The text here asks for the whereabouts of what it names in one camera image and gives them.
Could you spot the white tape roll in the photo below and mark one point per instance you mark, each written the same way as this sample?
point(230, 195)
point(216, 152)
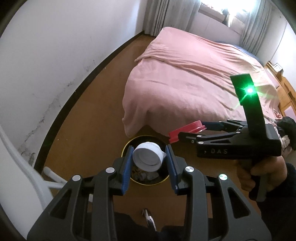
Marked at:
point(148, 156)

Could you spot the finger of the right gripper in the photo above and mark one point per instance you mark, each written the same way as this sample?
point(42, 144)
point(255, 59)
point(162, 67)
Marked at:
point(194, 138)
point(226, 126)

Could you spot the wooden bedside furniture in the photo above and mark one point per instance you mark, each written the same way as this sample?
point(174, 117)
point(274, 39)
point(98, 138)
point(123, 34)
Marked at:
point(285, 91)

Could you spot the black round trash bin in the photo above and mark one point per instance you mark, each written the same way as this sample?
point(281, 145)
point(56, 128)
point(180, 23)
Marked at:
point(142, 177)

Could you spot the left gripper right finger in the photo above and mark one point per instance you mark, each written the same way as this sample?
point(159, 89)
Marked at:
point(215, 208)

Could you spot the bed with pink cover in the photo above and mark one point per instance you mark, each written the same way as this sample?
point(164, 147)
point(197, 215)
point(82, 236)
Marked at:
point(181, 78)

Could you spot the person's right hand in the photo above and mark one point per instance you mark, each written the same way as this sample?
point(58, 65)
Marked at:
point(274, 167)

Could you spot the grey window curtain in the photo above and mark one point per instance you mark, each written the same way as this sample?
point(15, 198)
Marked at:
point(251, 18)

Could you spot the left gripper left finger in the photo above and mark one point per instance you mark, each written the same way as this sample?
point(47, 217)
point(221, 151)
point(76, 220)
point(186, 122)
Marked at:
point(83, 208)

